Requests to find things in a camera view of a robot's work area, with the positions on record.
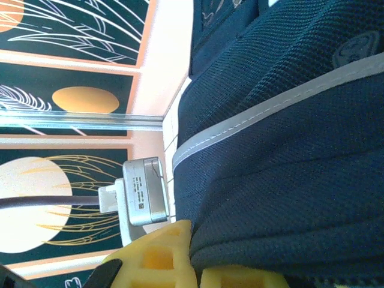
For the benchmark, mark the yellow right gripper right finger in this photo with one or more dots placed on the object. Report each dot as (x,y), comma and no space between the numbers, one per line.
(240,279)

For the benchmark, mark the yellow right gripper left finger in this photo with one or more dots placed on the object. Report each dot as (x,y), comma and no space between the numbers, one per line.
(156,264)

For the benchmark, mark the navy blue backpack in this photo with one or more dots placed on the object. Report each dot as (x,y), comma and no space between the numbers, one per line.
(285,180)

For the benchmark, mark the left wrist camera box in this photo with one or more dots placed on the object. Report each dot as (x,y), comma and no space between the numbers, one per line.
(147,192)

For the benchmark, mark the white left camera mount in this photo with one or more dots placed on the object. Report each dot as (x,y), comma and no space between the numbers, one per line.
(112,198)

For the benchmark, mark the aluminium corner post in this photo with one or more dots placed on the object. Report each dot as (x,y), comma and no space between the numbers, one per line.
(75,120)

